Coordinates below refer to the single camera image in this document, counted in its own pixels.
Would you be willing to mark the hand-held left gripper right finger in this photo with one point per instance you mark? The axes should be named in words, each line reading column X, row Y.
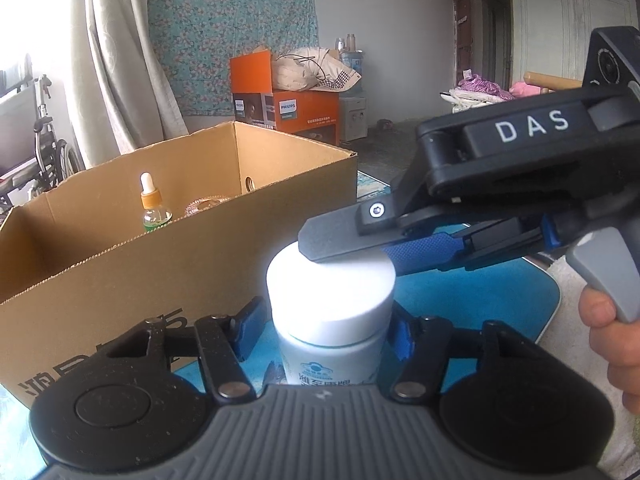
column 402, row 340

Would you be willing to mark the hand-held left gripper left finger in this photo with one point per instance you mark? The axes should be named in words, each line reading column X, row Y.
column 247, row 327

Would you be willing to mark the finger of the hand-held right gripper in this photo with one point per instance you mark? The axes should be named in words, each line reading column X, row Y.
column 425, row 255
column 340, row 235

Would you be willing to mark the white pill bottle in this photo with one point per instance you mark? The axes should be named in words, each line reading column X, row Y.
column 330, row 310

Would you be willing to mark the cardboard box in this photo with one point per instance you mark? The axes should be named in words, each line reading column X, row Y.
column 150, row 280

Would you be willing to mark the green dropper bottle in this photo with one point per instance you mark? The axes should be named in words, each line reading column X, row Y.
column 150, row 197

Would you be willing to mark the person's right hand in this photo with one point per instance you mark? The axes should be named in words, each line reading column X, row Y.
column 615, row 350

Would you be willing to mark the pink clothes pile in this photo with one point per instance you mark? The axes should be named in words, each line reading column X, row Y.
column 480, row 85

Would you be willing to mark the white water dispenser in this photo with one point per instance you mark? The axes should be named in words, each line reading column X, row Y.
column 352, row 117

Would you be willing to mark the orange appliance box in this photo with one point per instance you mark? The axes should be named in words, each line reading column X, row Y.
column 305, row 115

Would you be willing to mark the white wardrobe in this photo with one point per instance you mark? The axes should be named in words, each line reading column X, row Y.
column 550, row 20

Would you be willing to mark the brown door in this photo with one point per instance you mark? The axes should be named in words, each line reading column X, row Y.
column 462, row 25

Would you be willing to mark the water jug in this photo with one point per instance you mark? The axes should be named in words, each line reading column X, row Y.
column 357, row 62

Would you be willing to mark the clear plastic bottle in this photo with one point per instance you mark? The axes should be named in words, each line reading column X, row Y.
column 341, row 44
column 351, row 42

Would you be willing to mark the pale curtain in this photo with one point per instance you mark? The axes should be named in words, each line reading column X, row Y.
column 125, row 60

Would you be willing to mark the wheelchair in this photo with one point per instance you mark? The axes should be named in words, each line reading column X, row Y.
column 45, row 125

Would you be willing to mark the wooden chair rail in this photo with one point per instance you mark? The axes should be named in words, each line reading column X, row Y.
column 550, row 82

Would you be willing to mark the floral wall cloth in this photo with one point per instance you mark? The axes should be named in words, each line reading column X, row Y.
column 225, row 10

